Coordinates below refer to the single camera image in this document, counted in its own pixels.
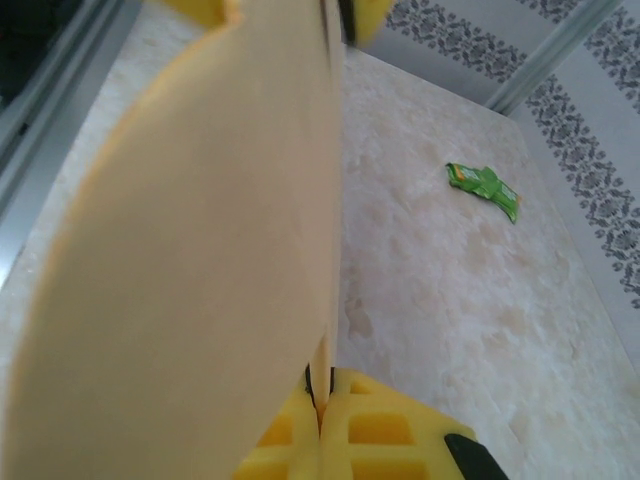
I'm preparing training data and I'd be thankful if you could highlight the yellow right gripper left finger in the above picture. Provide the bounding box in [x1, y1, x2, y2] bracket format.
[234, 369, 321, 480]

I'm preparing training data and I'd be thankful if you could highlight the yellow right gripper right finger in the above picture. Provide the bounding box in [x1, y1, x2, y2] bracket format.
[319, 367, 506, 480]

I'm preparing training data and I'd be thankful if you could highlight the orange paper box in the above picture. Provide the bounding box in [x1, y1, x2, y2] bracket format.
[0, 0, 347, 480]

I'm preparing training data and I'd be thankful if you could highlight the aluminium corner post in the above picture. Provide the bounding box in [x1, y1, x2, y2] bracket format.
[485, 0, 609, 115]

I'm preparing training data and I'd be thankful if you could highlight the aluminium rail frame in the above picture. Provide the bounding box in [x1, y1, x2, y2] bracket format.
[0, 0, 129, 261]

